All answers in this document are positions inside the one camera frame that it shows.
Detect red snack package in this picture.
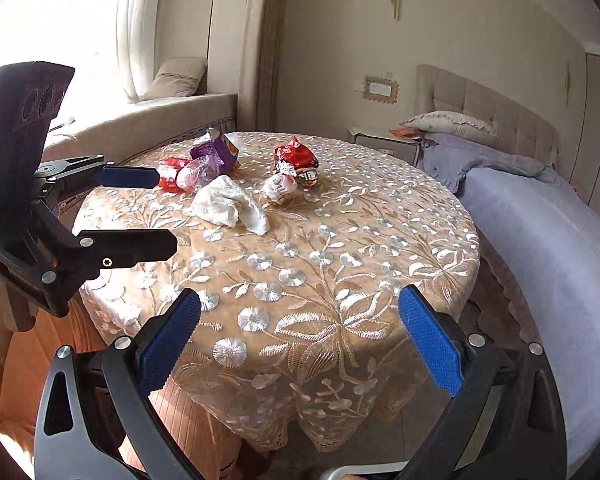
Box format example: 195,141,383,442
157,157,189,193

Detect clear plastic container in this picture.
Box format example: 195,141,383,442
175,155,224,195

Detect white tissue cloth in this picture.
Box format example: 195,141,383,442
192,174,270,236

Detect purple snack wrapper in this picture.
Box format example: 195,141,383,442
189,128,239,174

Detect white red wrapper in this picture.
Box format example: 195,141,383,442
261,172,297,204

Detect red snack wrapper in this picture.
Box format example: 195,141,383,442
274,136,320,188

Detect beige window seat cushion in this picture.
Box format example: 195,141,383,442
42,93,237,162

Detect beige throw pillow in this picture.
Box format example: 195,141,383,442
142,58,208,101

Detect white sheer curtain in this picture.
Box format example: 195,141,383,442
116,0,159,102

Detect bed with lavender duvet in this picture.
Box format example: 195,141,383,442
418,133,600,474

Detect embroidered beige tablecloth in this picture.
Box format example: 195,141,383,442
73,132,480,452

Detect grey bedside table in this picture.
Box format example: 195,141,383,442
348,127,419,166

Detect beige tufted headboard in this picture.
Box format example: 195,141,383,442
415,64,558,169

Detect ruffled beige pillow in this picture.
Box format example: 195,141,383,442
400,110,498,146

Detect orange item on nightstand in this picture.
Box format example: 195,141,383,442
389,127,425,142

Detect black camera box left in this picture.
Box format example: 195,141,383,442
0,61,76,210

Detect framed wall switch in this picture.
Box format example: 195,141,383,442
363,76,400,105

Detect gold wall ornament far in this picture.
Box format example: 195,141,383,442
564,58,571,107

